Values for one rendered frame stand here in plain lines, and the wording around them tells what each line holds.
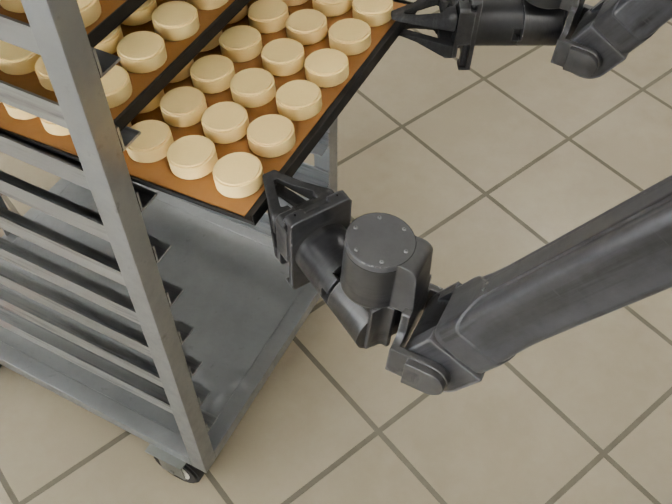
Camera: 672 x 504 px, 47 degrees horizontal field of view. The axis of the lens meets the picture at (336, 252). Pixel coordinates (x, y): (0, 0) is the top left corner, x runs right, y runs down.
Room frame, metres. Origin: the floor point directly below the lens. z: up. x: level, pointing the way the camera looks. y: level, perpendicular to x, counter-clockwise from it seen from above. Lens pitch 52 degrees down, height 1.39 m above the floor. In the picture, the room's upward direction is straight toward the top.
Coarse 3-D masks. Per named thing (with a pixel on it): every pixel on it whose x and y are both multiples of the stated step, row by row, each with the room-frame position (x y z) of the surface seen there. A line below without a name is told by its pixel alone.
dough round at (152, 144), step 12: (144, 120) 0.62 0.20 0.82; (156, 120) 0.62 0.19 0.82; (144, 132) 0.60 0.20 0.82; (156, 132) 0.60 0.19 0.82; (168, 132) 0.60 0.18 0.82; (132, 144) 0.58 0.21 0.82; (144, 144) 0.58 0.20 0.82; (156, 144) 0.58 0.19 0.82; (168, 144) 0.59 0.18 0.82; (132, 156) 0.58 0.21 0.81; (144, 156) 0.57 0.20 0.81; (156, 156) 0.58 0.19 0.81
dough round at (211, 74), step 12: (204, 60) 0.72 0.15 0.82; (216, 60) 0.72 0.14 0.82; (228, 60) 0.72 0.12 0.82; (192, 72) 0.70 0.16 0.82; (204, 72) 0.70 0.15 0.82; (216, 72) 0.70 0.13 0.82; (228, 72) 0.70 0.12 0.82; (204, 84) 0.68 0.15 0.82; (216, 84) 0.68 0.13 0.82; (228, 84) 0.69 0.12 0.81
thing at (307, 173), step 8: (304, 168) 0.93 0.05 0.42; (312, 168) 0.92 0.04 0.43; (320, 168) 0.92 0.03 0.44; (296, 176) 0.93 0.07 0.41; (304, 176) 0.93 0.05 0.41; (312, 176) 0.92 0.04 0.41; (320, 176) 0.92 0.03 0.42; (328, 176) 0.91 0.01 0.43; (320, 184) 0.91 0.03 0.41; (328, 184) 0.91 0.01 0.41
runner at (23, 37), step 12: (0, 24) 0.59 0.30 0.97; (12, 24) 0.58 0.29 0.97; (24, 24) 0.57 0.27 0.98; (0, 36) 0.59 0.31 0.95; (12, 36) 0.58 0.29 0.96; (24, 36) 0.57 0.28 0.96; (24, 48) 0.58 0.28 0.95; (36, 48) 0.57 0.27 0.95; (96, 60) 0.54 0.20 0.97; (108, 60) 0.56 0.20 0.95
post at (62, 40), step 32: (32, 0) 0.52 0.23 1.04; (64, 0) 0.53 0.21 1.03; (32, 32) 0.53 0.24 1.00; (64, 32) 0.52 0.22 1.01; (64, 64) 0.51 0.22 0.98; (64, 96) 0.52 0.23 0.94; (96, 96) 0.53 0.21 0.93; (96, 128) 0.52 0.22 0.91; (96, 160) 0.51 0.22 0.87; (96, 192) 0.52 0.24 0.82; (128, 192) 0.53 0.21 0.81; (128, 224) 0.52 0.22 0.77; (128, 256) 0.51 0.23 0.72; (128, 288) 0.52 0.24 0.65; (160, 288) 0.53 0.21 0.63; (160, 320) 0.52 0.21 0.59; (160, 352) 0.52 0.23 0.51; (192, 384) 0.54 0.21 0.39; (192, 416) 0.52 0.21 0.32; (192, 448) 0.52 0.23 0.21
